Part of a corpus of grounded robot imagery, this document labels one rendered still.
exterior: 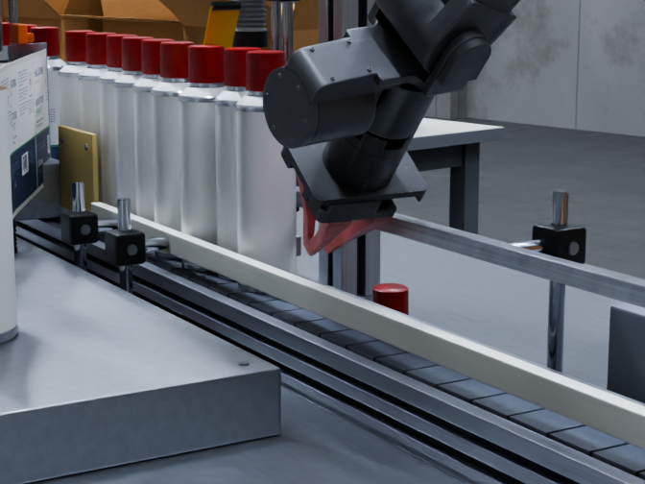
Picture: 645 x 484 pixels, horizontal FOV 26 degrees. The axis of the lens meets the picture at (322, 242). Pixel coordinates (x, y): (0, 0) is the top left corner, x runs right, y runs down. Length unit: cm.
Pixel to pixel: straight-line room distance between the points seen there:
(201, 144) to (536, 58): 922
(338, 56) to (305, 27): 201
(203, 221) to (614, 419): 57
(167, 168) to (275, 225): 18
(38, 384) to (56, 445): 6
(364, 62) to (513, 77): 962
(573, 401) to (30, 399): 35
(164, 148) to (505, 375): 55
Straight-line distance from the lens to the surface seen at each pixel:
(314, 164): 106
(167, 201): 133
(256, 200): 118
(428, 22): 95
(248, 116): 118
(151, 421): 95
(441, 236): 105
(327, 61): 95
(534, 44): 1045
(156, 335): 107
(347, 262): 135
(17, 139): 141
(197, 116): 126
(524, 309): 136
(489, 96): 1075
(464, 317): 133
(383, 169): 104
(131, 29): 348
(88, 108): 152
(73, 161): 152
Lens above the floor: 116
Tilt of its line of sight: 11 degrees down
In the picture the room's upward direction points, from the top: straight up
